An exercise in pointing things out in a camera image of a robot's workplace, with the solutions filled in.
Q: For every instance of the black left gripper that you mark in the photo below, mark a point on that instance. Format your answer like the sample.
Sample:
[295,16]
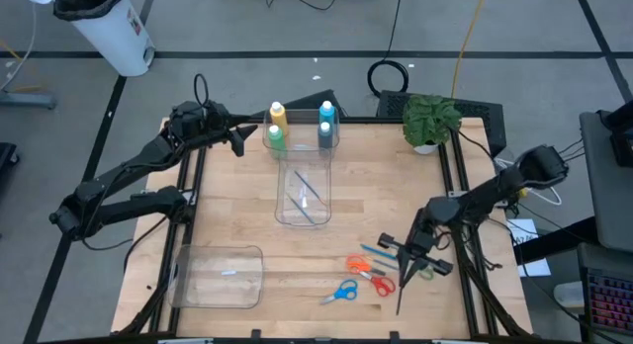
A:
[217,124]

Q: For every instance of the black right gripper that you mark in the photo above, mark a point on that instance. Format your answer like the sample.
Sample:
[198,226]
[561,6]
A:
[423,247]

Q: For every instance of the yellow paint bottle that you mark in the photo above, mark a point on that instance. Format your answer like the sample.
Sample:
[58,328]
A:
[279,119]

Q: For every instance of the green paint bottle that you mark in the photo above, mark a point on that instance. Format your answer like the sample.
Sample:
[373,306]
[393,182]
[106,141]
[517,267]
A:
[277,140]

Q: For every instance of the dark grey-blue paint bottle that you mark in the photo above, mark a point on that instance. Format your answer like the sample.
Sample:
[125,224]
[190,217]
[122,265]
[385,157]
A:
[325,136]

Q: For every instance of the turquoise paint bottle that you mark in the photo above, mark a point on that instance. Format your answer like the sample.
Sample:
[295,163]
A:
[327,114]

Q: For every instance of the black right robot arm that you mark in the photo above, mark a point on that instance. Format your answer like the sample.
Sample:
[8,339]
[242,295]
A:
[494,191]

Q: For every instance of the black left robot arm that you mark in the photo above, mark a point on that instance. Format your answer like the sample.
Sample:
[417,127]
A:
[133,161]

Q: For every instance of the wide clear plastic bin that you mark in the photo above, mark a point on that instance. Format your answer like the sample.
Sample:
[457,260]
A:
[301,126]

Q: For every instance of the narrow clear plastic bin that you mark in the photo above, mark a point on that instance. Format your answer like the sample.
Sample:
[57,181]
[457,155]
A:
[287,166]

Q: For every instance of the smooth black computer tower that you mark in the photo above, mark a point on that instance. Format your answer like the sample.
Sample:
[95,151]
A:
[316,101]

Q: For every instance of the white paper sheet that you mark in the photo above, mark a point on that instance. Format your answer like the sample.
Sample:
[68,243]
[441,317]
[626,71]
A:
[524,230]

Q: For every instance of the perforated black computer case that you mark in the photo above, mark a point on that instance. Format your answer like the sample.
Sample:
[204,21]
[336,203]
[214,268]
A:
[390,104]

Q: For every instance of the white trash can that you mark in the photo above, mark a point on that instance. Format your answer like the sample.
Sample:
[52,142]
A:
[114,37]

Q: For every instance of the green plant in white pot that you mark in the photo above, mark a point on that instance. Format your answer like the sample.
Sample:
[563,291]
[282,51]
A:
[430,119]

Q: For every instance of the large clear plastic bin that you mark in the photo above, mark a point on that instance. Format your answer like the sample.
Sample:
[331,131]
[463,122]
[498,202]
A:
[212,284]

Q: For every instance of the backlit computer keyboard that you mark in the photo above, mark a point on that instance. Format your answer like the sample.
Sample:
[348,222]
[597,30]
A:
[610,302]

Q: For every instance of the grey side desk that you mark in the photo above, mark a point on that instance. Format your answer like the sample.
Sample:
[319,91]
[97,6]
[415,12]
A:
[608,196]

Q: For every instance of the grey cart base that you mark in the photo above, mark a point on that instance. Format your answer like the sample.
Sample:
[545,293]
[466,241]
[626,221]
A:
[25,99]

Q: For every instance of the black electronic box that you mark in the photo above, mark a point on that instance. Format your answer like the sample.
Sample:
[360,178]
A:
[620,136]

